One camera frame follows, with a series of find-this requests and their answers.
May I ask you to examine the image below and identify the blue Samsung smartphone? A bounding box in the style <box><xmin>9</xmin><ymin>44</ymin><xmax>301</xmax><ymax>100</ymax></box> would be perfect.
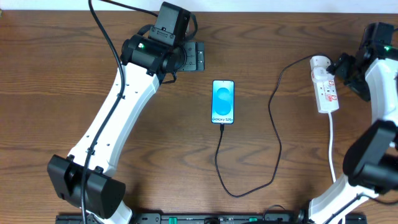
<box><xmin>211</xmin><ymin>80</ymin><xmax>235</xmax><ymax>124</ymax></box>

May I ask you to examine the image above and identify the white power strip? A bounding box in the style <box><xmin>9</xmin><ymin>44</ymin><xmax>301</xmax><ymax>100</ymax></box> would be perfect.
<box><xmin>311</xmin><ymin>67</ymin><xmax>339</xmax><ymax>114</ymax></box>

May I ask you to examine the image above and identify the white power strip cord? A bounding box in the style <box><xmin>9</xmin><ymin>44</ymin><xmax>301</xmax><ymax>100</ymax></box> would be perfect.
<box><xmin>327</xmin><ymin>112</ymin><xmax>337</xmax><ymax>184</ymax></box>

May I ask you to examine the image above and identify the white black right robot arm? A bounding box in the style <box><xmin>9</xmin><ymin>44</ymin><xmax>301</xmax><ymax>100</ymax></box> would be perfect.
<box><xmin>297</xmin><ymin>22</ymin><xmax>397</xmax><ymax>223</ymax></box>

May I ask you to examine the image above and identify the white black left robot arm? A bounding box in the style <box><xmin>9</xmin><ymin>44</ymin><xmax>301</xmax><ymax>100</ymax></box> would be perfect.
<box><xmin>47</xmin><ymin>2</ymin><xmax>205</xmax><ymax>223</ymax></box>

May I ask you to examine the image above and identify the black USB charging cable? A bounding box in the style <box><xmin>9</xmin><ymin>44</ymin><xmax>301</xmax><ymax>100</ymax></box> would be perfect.
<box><xmin>214</xmin><ymin>53</ymin><xmax>335</xmax><ymax>198</ymax></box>

